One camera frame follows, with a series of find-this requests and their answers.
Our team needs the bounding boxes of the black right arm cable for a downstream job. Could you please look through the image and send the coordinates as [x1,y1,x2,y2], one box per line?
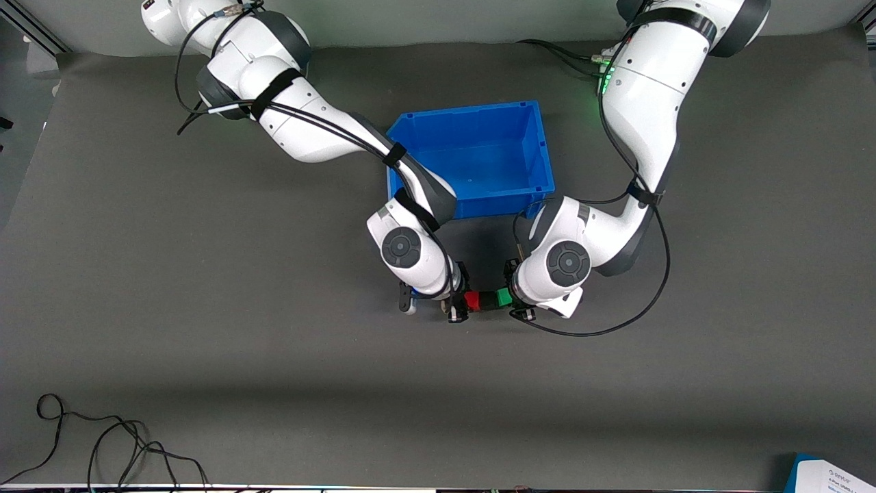
[175,0,459,302]

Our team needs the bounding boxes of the white and blue box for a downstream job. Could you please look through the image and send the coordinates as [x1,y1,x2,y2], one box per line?
[784,453,876,493]

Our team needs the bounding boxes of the blue plastic bin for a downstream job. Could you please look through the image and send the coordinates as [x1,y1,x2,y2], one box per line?
[387,101,556,220]

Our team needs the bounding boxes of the thin black loose cable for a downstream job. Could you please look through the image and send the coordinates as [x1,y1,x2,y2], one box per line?
[65,411,210,493]
[0,393,69,485]

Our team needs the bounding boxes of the black left base cables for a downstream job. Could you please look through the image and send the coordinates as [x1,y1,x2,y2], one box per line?
[517,38,611,71]

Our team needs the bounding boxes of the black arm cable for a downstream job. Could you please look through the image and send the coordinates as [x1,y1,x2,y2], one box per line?
[175,0,459,302]
[513,68,673,338]

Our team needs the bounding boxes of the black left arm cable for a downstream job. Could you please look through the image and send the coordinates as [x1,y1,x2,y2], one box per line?
[513,68,673,338]

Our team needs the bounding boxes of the dark grey table mat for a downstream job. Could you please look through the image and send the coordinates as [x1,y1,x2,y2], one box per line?
[0,27,876,490]

